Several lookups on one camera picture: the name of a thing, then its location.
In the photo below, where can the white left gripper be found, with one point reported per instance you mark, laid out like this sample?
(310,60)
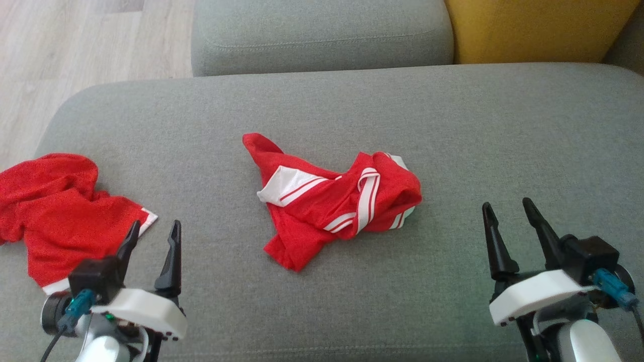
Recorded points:
(146,311)

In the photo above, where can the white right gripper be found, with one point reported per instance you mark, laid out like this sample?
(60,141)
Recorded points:
(533,294)

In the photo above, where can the red shorts with white trim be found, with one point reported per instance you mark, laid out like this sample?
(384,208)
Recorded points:
(60,216)

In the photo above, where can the red Bulls 23 basketball jersey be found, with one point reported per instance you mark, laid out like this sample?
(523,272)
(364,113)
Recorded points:
(322,206)

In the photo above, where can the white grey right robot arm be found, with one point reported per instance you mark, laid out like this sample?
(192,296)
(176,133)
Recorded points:
(588,342)

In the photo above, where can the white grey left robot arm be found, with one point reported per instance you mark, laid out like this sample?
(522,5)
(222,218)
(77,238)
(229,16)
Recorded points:
(100,347)

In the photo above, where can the mustard yellow cushion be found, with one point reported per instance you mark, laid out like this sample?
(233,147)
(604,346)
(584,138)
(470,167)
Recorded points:
(538,27)

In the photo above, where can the large grey sofa seat cushion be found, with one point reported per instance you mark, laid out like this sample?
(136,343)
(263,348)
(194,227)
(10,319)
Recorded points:
(352,105)

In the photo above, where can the grey sofa corner cushion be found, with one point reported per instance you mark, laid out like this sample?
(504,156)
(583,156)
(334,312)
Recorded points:
(629,45)

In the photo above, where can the grey sofa back cushion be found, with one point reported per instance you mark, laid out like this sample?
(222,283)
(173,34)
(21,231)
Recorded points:
(322,35)

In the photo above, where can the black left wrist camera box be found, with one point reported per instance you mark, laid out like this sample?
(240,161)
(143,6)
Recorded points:
(95,276)

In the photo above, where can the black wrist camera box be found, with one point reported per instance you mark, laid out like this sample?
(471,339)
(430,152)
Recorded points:
(591,256)
(95,276)

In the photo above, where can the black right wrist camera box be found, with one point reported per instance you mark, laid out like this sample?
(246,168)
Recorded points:
(591,256)

